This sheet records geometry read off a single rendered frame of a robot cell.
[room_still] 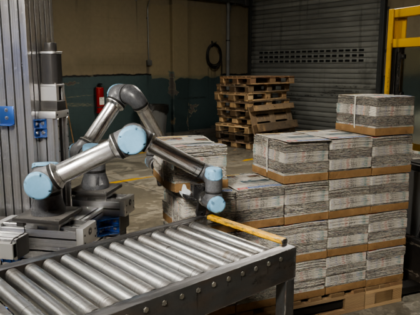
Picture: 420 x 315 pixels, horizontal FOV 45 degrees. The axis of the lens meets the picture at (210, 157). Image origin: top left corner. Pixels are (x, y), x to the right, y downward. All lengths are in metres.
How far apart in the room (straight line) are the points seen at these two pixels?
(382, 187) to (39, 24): 2.08
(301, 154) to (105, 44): 7.37
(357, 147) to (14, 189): 1.84
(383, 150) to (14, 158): 2.02
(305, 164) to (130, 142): 1.11
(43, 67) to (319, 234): 1.71
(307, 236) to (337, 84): 7.66
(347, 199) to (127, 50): 7.56
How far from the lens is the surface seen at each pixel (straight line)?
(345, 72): 10.29
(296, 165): 2.79
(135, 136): 2.08
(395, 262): 3.41
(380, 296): 3.41
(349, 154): 2.98
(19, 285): 1.73
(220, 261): 1.79
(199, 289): 1.62
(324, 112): 10.61
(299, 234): 2.89
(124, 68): 10.01
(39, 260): 1.88
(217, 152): 2.56
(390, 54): 3.78
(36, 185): 2.16
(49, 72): 2.52
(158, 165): 2.75
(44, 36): 2.61
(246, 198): 2.68
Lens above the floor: 1.46
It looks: 10 degrees down
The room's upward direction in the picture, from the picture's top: straight up
